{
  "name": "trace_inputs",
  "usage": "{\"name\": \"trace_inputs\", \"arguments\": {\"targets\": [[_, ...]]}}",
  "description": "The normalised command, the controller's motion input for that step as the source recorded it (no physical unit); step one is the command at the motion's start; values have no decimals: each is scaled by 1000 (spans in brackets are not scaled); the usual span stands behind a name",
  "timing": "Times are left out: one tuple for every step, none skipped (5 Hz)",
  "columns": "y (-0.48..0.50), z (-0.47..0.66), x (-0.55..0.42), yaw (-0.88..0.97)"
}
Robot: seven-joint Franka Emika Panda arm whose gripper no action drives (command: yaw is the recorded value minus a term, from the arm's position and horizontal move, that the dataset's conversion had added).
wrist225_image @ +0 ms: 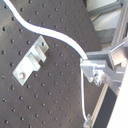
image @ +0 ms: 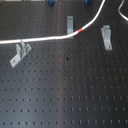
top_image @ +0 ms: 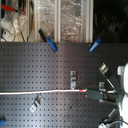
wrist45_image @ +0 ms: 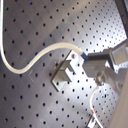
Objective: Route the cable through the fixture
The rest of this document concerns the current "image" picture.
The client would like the left blue object at top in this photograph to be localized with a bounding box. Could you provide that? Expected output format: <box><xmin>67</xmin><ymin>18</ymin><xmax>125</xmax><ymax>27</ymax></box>
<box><xmin>48</xmin><ymin>0</ymin><xmax>54</xmax><ymax>6</ymax></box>

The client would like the blue object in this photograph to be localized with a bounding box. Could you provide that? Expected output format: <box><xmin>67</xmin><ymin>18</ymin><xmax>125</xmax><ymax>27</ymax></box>
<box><xmin>84</xmin><ymin>0</ymin><xmax>92</xmax><ymax>5</ymax></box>
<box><xmin>48</xmin><ymin>0</ymin><xmax>54</xmax><ymax>6</ymax></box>

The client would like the left grey metal cable clip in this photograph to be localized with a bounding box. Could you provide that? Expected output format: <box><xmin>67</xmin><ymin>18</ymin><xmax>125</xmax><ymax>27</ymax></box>
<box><xmin>10</xmin><ymin>41</ymin><xmax>31</xmax><ymax>67</ymax></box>

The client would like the white cable with red mark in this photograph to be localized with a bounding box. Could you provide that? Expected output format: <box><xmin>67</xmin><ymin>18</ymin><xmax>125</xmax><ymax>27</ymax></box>
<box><xmin>0</xmin><ymin>0</ymin><xmax>107</xmax><ymax>45</ymax></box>

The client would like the grey metal cable clip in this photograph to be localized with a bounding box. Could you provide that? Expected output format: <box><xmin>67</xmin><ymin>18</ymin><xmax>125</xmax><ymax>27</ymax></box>
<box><xmin>101</xmin><ymin>25</ymin><xmax>112</xmax><ymax>50</ymax></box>
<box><xmin>67</xmin><ymin>16</ymin><xmax>73</xmax><ymax>34</ymax></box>
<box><xmin>10</xmin><ymin>41</ymin><xmax>31</xmax><ymax>67</ymax></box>

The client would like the right grey metal cable clip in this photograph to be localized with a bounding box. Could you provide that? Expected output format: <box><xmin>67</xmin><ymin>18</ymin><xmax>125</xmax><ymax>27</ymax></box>
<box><xmin>101</xmin><ymin>25</ymin><xmax>112</xmax><ymax>50</ymax></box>

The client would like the white cable at top right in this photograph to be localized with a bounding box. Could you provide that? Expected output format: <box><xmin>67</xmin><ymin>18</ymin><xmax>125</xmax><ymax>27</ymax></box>
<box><xmin>116</xmin><ymin>0</ymin><xmax>128</xmax><ymax>22</ymax></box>

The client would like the right blue object at top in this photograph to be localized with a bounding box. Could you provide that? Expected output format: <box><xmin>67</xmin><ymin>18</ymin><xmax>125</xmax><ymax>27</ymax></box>
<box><xmin>84</xmin><ymin>0</ymin><xmax>92</xmax><ymax>5</ymax></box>

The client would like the middle grey metal cable clip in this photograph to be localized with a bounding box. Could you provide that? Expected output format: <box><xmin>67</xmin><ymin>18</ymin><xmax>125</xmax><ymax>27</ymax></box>
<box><xmin>67</xmin><ymin>16</ymin><xmax>73</xmax><ymax>34</ymax></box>

